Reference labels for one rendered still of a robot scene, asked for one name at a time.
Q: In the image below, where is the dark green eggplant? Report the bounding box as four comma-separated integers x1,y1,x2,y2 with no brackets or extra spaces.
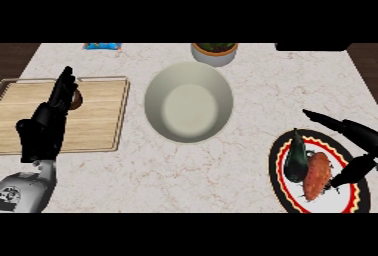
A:
283,128,312,184

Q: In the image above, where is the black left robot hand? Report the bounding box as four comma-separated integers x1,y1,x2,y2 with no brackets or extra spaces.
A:
15,65,80,164

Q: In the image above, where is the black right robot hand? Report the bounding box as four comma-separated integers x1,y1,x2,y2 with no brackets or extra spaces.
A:
302,108,378,189

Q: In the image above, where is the blue snack packet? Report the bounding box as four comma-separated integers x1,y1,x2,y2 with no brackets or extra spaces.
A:
83,42,123,51

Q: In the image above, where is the pale grey bowl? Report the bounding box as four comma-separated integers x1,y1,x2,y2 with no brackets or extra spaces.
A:
144,60,235,144

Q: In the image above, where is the black red white plate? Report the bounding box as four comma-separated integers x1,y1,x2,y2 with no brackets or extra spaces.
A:
268,128,373,214

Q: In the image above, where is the brown round object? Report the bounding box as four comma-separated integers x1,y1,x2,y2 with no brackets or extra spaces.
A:
68,89,85,111

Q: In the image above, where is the pale wooden cutting board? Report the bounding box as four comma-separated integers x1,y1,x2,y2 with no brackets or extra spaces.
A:
0,76,132,156

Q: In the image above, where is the orange sweet potato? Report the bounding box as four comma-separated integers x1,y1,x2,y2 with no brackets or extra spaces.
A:
302,151,334,203

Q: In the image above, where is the black appliance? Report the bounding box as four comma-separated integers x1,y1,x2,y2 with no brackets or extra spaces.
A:
275,42,353,52

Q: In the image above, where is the white potted plant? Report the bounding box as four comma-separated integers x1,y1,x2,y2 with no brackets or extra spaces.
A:
191,42,240,68

